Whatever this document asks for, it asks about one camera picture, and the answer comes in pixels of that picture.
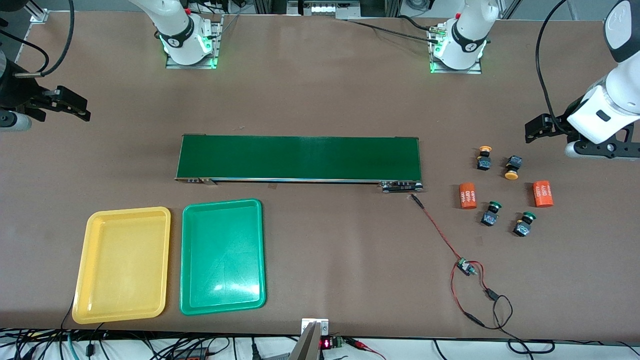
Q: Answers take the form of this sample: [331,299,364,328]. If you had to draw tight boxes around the red clip lead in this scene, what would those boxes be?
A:
[345,337,387,360]

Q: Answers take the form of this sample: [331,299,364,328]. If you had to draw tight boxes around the orange cylinder white print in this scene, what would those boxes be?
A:
[459,183,478,210]
[531,180,554,208]

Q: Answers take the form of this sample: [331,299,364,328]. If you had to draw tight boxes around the red black twisted wire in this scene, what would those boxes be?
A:
[411,193,501,329]

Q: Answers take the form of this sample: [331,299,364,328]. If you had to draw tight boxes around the green conveyor belt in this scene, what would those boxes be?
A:
[174,133,425,194]

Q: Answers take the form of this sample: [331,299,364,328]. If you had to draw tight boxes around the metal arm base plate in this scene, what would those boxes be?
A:
[166,14,223,70]
[429,25,483,75]

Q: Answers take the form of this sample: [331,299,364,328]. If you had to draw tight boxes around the black arm base cable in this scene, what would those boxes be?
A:
[345,15,443,45]

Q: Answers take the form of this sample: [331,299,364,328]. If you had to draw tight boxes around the green plastic tray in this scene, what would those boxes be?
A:
[179,198,267,317]

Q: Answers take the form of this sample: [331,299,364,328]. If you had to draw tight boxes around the grey metal camera bracket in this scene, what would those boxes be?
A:
[301,317,330,360]

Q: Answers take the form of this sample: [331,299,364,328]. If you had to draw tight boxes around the thin black power cable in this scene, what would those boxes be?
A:
[492,294,557,354]

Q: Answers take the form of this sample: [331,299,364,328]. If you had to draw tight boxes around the green push button switch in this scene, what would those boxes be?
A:
[513,211,537,238]
[481,200,503,227]

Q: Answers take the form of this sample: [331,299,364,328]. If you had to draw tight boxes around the equipment rack with lights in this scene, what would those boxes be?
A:
[287,0,362,21]

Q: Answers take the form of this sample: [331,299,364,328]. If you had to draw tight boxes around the tangled black floor cables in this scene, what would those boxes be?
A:
[0,295,301,360]

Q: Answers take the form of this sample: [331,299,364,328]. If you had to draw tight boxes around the aluminium frame profile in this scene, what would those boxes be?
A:
[20,0,49,24]

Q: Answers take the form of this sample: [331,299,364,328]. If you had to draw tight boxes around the yellow plastic tray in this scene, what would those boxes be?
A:
[71,206,172,325]

